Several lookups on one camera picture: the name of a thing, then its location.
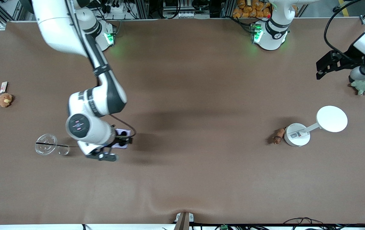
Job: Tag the black drinking straw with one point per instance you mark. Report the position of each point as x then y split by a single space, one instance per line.
53 145

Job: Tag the lilac flip phone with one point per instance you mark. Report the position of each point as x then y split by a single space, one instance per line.
124 134

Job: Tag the orange plush toy pile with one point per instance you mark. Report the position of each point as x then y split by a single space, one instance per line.
252 9

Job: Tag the brown plush bear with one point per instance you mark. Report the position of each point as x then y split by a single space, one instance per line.
4 100

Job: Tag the brown lion statue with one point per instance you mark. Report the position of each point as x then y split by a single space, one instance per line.
278 136

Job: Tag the metal table edge bracket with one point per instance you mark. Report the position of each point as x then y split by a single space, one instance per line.
184 221

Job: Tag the white power strip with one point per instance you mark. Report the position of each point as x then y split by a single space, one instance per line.
182 14

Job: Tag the white socket strip with plugs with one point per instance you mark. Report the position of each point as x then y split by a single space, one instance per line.
113 6

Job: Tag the small white red card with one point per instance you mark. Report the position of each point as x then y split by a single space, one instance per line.
3 87

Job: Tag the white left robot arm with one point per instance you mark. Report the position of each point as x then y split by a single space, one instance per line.
273 32

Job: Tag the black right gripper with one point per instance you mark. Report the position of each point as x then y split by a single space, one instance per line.
120 139

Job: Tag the white round desk lamp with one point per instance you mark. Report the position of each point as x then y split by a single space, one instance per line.
330 118

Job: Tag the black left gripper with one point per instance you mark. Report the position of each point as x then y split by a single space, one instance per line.
349 59

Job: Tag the clear plastic cup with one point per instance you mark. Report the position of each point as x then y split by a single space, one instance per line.
46 144

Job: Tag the green plush turtle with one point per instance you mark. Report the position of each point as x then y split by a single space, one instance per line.
363 87

